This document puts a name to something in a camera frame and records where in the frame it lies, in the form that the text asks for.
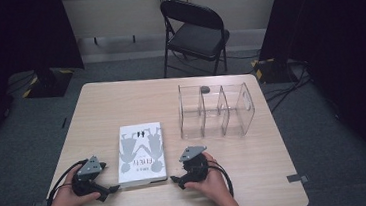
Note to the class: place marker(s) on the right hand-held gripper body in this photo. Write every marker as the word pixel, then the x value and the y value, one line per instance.
pixel 194 163

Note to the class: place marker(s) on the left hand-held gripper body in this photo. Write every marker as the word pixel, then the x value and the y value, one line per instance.
pixel 88 170

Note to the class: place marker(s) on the white book with grey figures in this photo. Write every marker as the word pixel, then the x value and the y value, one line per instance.
pixel 141 153

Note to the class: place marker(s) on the clear acrylic divided book rack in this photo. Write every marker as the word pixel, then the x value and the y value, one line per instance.
pixel 217 113

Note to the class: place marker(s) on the person's right hand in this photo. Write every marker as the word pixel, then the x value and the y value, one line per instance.
pixel 214 184

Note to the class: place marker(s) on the person's left hand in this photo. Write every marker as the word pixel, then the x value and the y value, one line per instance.
pixel 65 200

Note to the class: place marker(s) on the small grey round object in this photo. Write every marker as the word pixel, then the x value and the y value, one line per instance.
pixel 205 89

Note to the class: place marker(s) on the black stand base yellow tape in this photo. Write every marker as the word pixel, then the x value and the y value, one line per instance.
pixel 273 70
pixel 48 83

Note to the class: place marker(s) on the grey tape strip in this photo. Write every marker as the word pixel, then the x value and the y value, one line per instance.
pixel 297 178

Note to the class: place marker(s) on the black folding chair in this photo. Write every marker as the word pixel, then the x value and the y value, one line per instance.
pixel 198 38

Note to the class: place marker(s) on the black curtain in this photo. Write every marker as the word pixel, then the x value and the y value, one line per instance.
pixel 339 35
pixel 14 37

